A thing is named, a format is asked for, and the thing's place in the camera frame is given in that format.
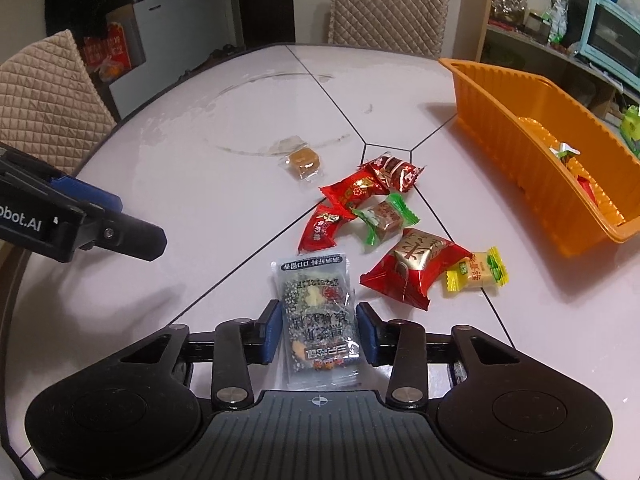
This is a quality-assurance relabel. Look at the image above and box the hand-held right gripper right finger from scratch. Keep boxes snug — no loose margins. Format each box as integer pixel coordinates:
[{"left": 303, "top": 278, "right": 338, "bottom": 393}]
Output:
[{"left": 355, "top": 302, "right": 521, "bottom": 409}]

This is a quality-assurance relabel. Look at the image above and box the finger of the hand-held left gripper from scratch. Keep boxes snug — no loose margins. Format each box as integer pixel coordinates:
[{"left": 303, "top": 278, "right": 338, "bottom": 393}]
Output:
[
  {"left": 50, "top": 175, "right": 124, "bottom": 214},
  {"left": 75, "top": 211, "right": 168, "bottom": 262}
]

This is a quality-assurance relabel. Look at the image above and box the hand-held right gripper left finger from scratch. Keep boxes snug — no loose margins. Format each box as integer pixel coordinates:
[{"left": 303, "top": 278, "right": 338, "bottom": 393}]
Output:
[{"left": 120, "top": 300, "right": 284, "bottom": 409}]

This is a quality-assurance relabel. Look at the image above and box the clear speckled snack packet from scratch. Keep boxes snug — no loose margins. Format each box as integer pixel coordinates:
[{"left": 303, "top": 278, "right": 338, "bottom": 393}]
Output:
[{"left": 271, "top": 254, "right": 362, "bottom": 392}]

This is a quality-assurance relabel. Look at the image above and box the red candy packet white print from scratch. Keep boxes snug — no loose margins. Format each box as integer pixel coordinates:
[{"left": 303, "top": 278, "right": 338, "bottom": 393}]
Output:
[{"left": 297, "top": 203, "right": 357, "bottom": 255}]

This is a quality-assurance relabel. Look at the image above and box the clear brown candy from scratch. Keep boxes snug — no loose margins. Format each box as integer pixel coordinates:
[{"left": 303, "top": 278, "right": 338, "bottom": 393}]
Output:
[{"left": 278, "top": 134, "right": 322, "bottom": 181}]

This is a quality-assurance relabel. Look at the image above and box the orange plastic tray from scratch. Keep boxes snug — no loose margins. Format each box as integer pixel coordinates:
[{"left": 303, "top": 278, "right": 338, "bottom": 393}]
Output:
[{"left": 438, "top": 57, "right": 640, "bottom": 260}]

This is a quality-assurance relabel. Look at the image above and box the large red gold snack packet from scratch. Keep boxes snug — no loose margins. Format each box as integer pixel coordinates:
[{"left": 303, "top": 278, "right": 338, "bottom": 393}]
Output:
[{"left": 360, "top": 228, "right": 472, "bottom": 311}]

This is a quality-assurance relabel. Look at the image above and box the beige quilted chair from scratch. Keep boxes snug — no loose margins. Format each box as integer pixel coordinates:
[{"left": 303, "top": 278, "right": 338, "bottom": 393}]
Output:
[
  {"left": 327, "top": 0, "right": 452, "bottom": 59},
  {"left": 0, "top": 29, "right": 119, "bottom": 177}
]

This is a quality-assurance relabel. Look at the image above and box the green wrapped brown candy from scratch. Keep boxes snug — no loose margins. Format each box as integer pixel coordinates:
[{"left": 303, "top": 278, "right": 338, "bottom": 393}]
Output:
[{"left": 351, "top": 192, "right": 421, "bottom": 247}]

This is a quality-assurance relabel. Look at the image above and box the yellow wrapped candy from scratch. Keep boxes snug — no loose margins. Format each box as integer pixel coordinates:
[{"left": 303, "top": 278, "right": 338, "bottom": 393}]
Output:
[{"left": 442, "top": 246, "right": 510, "bottom": 299}]

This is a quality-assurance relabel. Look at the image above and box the red candy packet flower print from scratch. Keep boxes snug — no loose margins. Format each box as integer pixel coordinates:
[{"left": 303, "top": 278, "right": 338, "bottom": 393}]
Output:
[{"left": 319, "top": 169, "right": 390, "bottom": 211}]

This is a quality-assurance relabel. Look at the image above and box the red gift box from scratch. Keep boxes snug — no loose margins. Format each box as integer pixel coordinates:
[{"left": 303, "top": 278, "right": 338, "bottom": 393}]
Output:
[{"left": 82, "top": 22, "right": 134, "bottom": 72}]

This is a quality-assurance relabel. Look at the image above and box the dark red wrapped candy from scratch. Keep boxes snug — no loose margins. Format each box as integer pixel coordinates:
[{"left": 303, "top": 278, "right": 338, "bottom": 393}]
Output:
[{"left": 357, "top": 153, "right": 425, "bottom": 194}]

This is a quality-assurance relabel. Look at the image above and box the white cabinet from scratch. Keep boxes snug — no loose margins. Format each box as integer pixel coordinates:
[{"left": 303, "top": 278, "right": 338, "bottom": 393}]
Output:
[{"left": 107, "top": 0, "right": 242, "bottom": 122}]

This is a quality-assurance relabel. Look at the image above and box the small red candy packet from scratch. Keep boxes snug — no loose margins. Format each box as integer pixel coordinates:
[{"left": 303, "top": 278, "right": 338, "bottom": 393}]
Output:
[{"left": 579, "top": 175, "right": 603, "bottom": 208}]

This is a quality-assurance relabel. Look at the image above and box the white green wrapped candy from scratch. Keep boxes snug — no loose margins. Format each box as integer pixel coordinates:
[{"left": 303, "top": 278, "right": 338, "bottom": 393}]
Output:
[{"left": 549, "top": 142, "right": 582, "bottom": 162}]

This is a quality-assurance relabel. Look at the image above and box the wooden shelf unit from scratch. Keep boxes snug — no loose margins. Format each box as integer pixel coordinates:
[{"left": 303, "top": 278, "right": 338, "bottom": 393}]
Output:
[{"left": 452, "top": 0, "right": 640, "bottom": 126}]

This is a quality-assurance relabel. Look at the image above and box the green tissue pack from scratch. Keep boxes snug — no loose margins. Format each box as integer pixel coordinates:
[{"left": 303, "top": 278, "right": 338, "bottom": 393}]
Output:
[{"left": 621, "top": 105, "right": 640, "bottom": 157}]

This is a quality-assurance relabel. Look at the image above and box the plastic jar orange lid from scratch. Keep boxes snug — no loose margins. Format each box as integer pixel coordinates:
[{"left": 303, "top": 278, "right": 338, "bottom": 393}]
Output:
[{"left": 487, "top": 0, "right": 530, "bottom": 27}]

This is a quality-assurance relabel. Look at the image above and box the green white snack bag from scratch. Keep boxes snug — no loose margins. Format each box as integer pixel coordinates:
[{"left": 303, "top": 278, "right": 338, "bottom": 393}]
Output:
[{"left": 547, "top": 0, "right": 571, "bottom": 47}]

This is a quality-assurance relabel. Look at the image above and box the light blue toaster oven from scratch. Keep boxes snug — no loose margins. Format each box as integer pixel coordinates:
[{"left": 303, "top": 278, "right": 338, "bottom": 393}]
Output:
[{"left": 579, "top": 0, "right": 640, "bottom": 92}]

